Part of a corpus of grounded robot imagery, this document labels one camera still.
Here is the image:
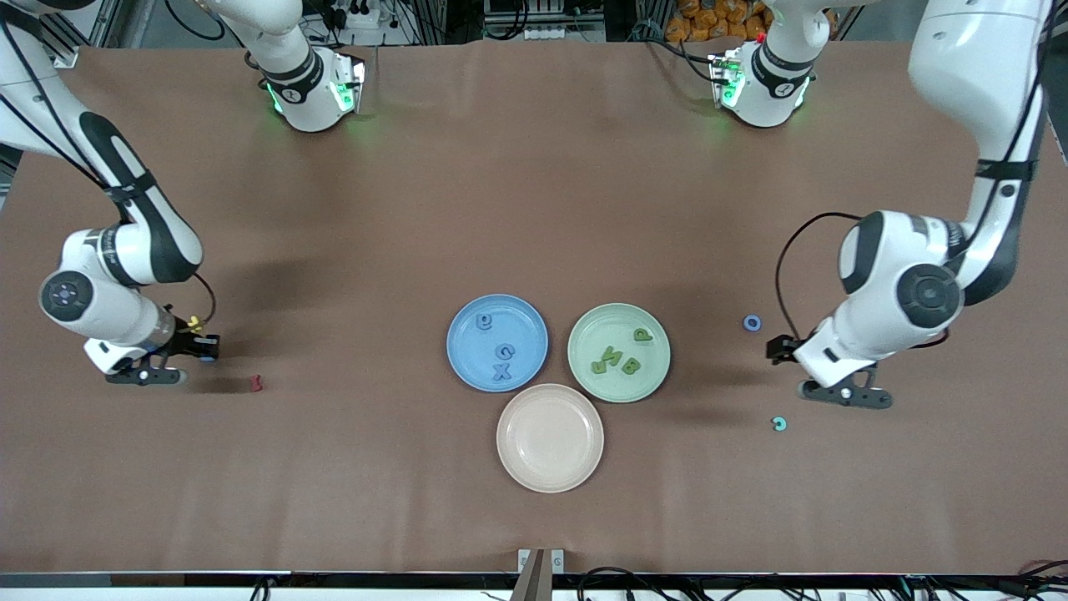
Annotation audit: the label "green plate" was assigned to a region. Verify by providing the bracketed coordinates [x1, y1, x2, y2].
[567, 303, 672, 404]

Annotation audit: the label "orange bagged goods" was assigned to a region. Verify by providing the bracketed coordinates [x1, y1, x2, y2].
[665, 0, 773, 43]

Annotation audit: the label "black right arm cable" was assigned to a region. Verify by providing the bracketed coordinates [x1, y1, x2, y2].
[0, 0, 218, 333]

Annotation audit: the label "beige plate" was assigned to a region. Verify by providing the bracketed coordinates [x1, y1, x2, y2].
[496, 383, 605, 494]

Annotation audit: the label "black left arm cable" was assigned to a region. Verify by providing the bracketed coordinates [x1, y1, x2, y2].
[774, 0, 1052, 343]

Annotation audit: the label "blue plate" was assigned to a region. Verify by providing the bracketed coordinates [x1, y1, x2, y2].
[446, 294, 550, 393]

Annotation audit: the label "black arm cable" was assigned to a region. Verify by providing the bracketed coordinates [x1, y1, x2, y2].
[0, 0, 218, 333]
[774, 0, 1052, 343]

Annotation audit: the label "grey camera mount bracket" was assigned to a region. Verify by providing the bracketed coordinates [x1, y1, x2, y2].
[509, 547, 566, 601]

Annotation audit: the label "white power strip with plugs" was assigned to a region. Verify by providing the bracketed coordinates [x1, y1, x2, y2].
[336, 0, 382, 31]

